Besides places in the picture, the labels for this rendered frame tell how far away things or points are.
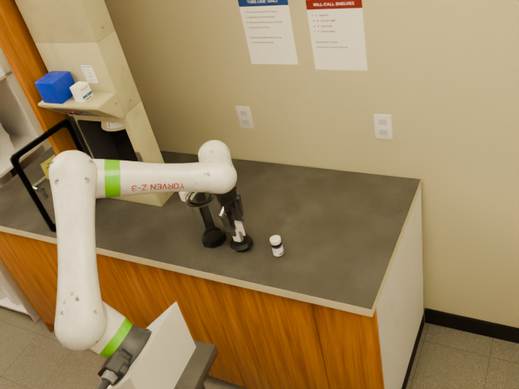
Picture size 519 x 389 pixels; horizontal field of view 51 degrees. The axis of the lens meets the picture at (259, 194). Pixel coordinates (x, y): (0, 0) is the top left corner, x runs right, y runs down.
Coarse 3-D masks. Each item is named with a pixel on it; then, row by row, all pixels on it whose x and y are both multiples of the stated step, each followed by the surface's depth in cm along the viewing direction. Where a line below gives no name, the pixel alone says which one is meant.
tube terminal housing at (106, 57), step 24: (48, 48) 206; (72, 48) 200; (96, 48) 195; (120, 48) 204; (72, 72) 209; (96, 72) 203; (120, 72) 206; (120, 96) 208; (96, 120) 221; (120, 120) 214; (144, 120) 222; (144, 144) 224; (168, 192) 242
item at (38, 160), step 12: (60, 132) 224; (48, 144) 220; (60, 144) 225; (72, 144) 230; (24, 156) 212; (36, 156) 217; (48, 156) 221; (24, 168) 213; (36, 168) 218; (48, 168) 222; (36, 180) 219; (48, 180) 223; (36, 192) 220; (48, 192) 224; (48, 204) 226
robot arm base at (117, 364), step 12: (132, 336) 157; (144, 336) 158; (120, 348) 155; (132, 348) 155; (108, 360) 152; (120, 360) 153; (132, 360) 154; (108, 372) 151; (120, 372) 150; (108, 384) 150
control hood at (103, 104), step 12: (72, 96) 211; (96, 96) 206; (108, 96) 204; (48, 108) 215; (60, 108) 209; (72, 108) 205; (84, 108) 201; (96, 108) 198; (108, 108) 203; (120, 108) 208
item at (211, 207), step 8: (192, 192) 204; (200, 192) 205; (192, 200) 205; (200, 200) 208; (208, 200) 198; (192, 208) 201; (200, 208) 199; (208, 208) 200; (200, 216) 202; (208, 216) 202; (216, 216) 205; (200, 224) 204; (208, 224) 204; (216, 224) 206; (200, 232) 208; (208, 232) 206; (216, 232) 208; (208, 240) 209; (216, 240) 209
